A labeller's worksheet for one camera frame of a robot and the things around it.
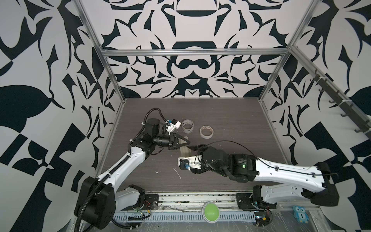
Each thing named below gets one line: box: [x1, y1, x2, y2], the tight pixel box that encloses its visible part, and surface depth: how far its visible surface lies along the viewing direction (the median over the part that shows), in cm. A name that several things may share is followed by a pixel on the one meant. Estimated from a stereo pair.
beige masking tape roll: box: [199, 125, 215, 140], surface depth 103 cm
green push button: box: [201, 201, 220, 224], surface depth 71 cm
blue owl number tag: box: [292, 204, 310, 224], surface depth 71 cm
